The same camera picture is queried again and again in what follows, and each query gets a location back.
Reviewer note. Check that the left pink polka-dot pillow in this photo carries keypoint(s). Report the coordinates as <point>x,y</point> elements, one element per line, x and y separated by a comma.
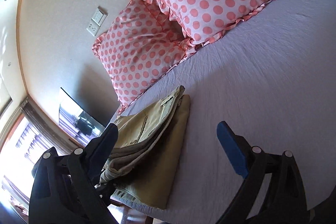
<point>139,48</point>

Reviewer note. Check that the khaki pants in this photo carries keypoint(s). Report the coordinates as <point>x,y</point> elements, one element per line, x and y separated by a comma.
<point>144,160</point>

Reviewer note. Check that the black framed mirror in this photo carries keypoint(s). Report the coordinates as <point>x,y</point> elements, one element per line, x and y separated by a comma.
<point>77,123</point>

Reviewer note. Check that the white wall power socket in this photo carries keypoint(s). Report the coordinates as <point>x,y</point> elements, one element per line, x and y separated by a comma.
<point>93,27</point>

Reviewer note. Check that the white wall light switch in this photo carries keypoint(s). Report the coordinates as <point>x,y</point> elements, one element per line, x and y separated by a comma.
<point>99,16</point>

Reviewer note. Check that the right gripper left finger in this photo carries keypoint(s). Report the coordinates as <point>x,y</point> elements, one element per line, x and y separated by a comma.
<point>64,186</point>

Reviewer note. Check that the lavender bed sheet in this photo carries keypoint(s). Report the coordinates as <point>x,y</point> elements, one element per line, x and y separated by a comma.
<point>272,79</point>

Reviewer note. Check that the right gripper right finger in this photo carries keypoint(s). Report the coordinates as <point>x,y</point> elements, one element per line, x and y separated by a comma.
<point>272,189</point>

